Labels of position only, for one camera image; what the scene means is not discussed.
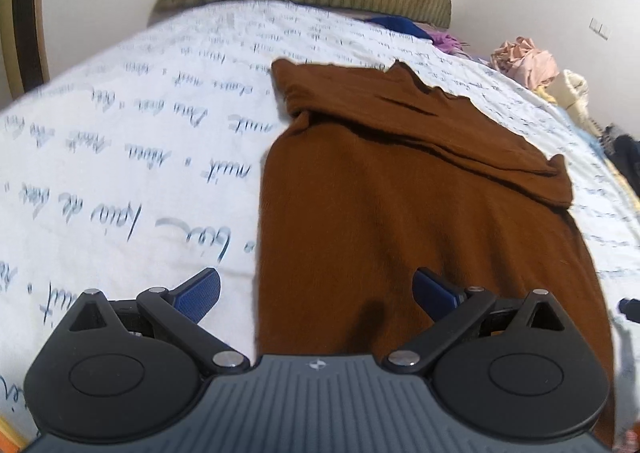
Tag white script-print quilt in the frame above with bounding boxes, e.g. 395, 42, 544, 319
1, 1, 639, 440

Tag pink clothes pile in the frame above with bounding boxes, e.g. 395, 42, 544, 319
490, 37, 560, 90

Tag cream white jacket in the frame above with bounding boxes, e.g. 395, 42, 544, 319
546, 69, 601, 138

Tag brown knit sweater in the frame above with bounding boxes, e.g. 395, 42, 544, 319
252, 57, 618, 449

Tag dark navy clothes pile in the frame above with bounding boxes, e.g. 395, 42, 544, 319
600, 124, 640, 194

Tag purple garment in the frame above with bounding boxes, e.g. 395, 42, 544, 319
430, 31, 469, 57

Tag dark blue cloth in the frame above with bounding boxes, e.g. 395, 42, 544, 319
366, 16, 433, 40

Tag white wall light switch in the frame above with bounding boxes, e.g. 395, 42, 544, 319
589, 18, 611, 40

